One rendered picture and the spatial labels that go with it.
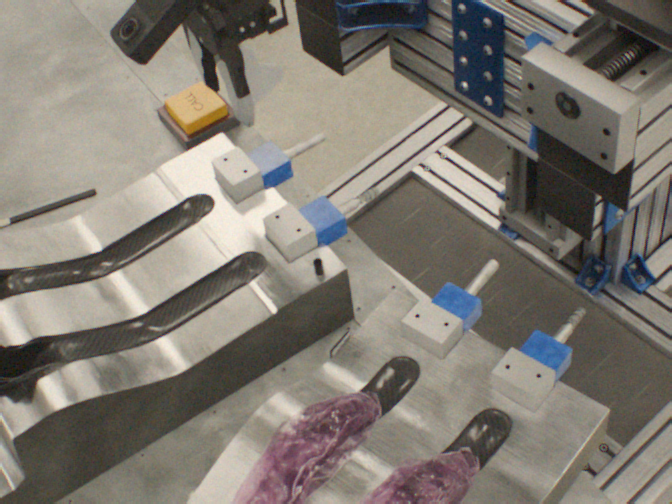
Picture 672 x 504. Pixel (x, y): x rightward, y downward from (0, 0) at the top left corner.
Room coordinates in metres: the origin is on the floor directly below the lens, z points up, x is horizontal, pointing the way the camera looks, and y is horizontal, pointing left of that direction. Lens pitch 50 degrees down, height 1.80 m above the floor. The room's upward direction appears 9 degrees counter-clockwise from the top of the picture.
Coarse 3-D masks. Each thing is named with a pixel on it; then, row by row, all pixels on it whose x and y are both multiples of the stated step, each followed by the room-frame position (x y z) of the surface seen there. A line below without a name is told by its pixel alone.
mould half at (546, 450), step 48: (384, 336) 0.67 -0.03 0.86; (336, 384) 0.61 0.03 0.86; (432, 384) 0.60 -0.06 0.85; (480, 384) 0.59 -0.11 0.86; (240, 432) 0.56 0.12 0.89; (384, 432) 0.55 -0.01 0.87; (432, 432) 0.55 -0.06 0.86; (528, 432) 0.53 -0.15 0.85; (576, 432) 0.52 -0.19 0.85; (240, 480) 0.51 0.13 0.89; (336, 480) 0.49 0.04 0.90; (480, 480) 0.48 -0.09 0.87; (528, 480) 0.48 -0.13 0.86
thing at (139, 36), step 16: (144, 0) 0.88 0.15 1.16; (160, 0) 0.87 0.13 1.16; (176, 0) 0.86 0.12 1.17; (192, 0) 0.86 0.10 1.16; (128, 16) 0.87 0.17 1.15; (144, 16) 0.86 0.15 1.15; (160, 16) 0.85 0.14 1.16; (176, 16) 0.85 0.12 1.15; (112, 32) 0.87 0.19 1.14; (128, 32) 0.85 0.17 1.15; (144, 32) 0.84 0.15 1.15; (160, 32) 0.85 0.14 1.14; (128, 48) 0.84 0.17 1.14; (144, 48) 0.84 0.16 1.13; (144, 64) 0.84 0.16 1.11
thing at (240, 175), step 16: (272, 144) 0.92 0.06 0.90; (304, 144) 0.92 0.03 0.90; (224, 160) 0.90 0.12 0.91; (240, 160) 0.89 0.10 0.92; (256, 160) 0.90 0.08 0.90; (272, 160) 0.89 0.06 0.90; (288, 160) 0.89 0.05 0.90; (224, 176) 0.87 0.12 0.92; (240, 176) 0.87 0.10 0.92; (256, 176) 0.87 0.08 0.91; (272, 176) 0.88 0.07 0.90; (288, 176) 0.89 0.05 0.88; (240, 192) 0.86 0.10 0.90; (256, 192) 0.86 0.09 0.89
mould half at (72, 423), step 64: (128, 192) 0.90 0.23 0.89; (192, 192) 0.88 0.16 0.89; (0, 256) 0.80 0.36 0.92; (64, 256) 0.81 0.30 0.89; (192, 256) 0.79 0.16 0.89; (320, 256) 0.76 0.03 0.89; (0, 320) 0.70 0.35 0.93; (64, 320) 0.71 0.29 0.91; (192, 320) 0.70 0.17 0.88; (256, 320) 0.69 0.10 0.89; (320, 320) 0.72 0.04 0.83; (64, 384) 0.62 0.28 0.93; (128, 384) 0.62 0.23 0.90; (192, 384) 0.65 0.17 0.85; (0, 448) 0.60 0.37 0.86; (64, 448) 0.58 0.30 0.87; (128, 448) 0.61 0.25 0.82
